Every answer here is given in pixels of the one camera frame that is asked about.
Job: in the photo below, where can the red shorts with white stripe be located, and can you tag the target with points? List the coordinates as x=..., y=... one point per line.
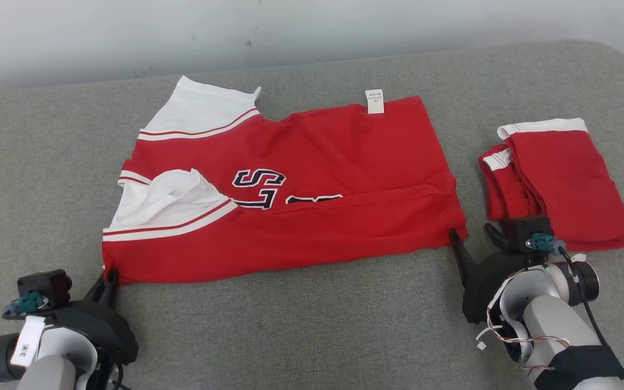
x=572, y=189

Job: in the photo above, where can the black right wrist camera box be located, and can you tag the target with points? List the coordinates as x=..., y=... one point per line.
x=523, y=227

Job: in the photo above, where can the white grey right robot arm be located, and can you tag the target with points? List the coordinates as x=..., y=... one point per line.
x=550, y=325

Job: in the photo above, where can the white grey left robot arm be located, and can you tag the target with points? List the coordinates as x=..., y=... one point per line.
x=46, y=379

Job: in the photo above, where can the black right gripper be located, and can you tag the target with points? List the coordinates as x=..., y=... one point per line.
x=482, y=287

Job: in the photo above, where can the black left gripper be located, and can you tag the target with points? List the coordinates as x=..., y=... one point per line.
x=106, y=327

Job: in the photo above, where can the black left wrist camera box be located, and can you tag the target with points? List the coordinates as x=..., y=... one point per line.
x=46, y=281

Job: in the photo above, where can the red and white jersey shirt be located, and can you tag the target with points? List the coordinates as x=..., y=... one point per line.
x=344, y=162

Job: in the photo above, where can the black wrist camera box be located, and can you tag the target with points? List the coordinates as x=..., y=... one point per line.
x=46, y=281
x=523, y=227

